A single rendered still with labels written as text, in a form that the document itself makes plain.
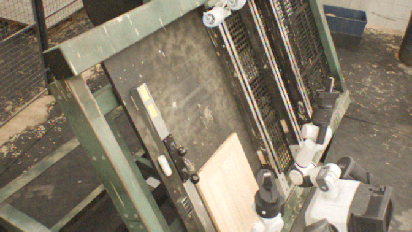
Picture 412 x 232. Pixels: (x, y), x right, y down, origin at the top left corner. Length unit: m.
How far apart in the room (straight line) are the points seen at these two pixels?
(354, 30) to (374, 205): 4.58
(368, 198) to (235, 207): 0.60
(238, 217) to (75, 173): 1.96
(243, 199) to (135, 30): 0.98
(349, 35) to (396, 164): 2.37
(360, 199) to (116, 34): 1.09
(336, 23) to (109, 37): 4.90
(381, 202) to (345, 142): 2.66
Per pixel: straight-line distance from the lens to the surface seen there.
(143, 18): 1.53
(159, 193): 2.48
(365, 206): 1.71
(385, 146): 4.51
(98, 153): 1.43
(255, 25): 2.23
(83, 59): 1.32
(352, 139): 4.43
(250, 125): 2.10
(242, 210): 2.03
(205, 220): 1.76
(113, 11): 2.24
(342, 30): 6.11
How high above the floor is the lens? 2.54
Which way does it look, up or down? 37 degrees down
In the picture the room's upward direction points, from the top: 7 degrees clockwise
